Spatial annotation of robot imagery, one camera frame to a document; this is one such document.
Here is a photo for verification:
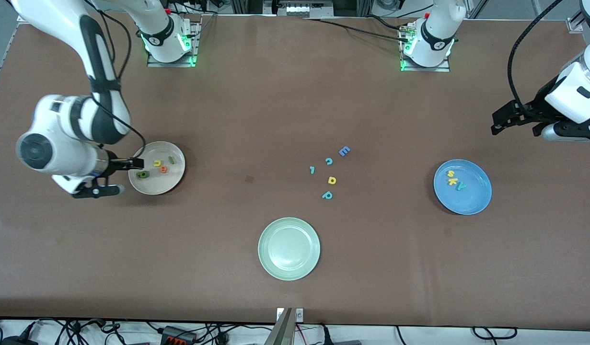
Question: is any pale green round plate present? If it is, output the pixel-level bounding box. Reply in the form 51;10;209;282
258;217;321;281

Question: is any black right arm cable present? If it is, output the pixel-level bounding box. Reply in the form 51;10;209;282
81;0;147;161

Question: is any black cable tangle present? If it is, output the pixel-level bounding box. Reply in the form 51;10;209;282
0;318;276;345

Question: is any blue round plate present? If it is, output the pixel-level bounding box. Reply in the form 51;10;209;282
433;159;493;215

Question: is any black orange power strip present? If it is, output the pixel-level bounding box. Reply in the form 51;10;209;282
160;325;198;344

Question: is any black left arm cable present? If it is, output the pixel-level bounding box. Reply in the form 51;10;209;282
508;0;564;111

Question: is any black looped cable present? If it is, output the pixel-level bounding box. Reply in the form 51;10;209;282
471;326;519;341

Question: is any black table cable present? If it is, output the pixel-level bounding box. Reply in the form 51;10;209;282
364;14;410;30
306;18;410;43

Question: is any metal box with white connectors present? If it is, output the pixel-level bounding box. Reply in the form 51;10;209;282
264;0;335;19

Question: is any light brown round plate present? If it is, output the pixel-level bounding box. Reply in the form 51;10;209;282
128;141;186;196

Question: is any grey metal profile bar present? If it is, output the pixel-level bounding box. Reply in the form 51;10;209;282
264;308;295;345

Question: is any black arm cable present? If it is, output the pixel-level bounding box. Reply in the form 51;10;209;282
508;0;564;111
81;0;147;161

